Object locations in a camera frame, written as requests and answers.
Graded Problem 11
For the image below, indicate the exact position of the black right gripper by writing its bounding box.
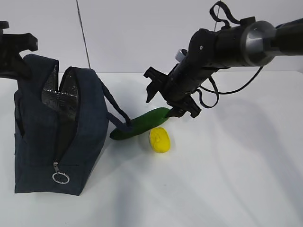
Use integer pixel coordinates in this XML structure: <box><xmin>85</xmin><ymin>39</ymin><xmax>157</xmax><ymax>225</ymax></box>
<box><xmin>143</xmin><ymin>56</ymin><xmax>202</xmax><ymax>118</ymax></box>

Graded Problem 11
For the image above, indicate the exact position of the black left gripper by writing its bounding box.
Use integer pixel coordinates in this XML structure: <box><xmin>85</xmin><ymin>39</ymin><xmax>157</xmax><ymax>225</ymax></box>
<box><xmin>0</xmin><ymin>21</ymin><xmax>38</xmax><ymax>80</ymax></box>

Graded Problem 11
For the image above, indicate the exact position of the green cucumber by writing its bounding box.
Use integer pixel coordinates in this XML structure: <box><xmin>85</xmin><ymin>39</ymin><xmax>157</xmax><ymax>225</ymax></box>
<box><xmin>110</xmin><ymin>107</ymin><xmax>170</xmax><ymax>140</ymax></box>

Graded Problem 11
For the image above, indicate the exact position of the yellow lemon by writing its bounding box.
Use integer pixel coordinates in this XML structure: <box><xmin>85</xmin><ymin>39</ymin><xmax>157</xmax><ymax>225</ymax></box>
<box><xmin>149</xmin><ymin>127</ymin><xmax>171</xmax><ymax>153</ymax></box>

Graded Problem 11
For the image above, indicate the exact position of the navy blue fabric lunch bag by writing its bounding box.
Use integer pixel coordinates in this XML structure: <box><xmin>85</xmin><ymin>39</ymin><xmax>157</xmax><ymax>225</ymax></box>
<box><xmin>14</xmin><ymin>54</ymin><xmax>131</xmax><ymax>196</ymax></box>

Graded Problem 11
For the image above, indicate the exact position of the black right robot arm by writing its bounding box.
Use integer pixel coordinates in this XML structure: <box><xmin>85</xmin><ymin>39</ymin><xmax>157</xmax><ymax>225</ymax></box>
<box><xmin>144</xmin><ymin>17</ymin><xmax>303</xmax><ymax>118</ymax></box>

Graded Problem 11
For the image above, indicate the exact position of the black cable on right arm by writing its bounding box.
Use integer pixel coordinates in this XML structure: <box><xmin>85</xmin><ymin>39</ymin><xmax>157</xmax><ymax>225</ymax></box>
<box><xmin>194</xmin><ymin>1</ymin><xmax>265</xmax><ymax>109</ymax></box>

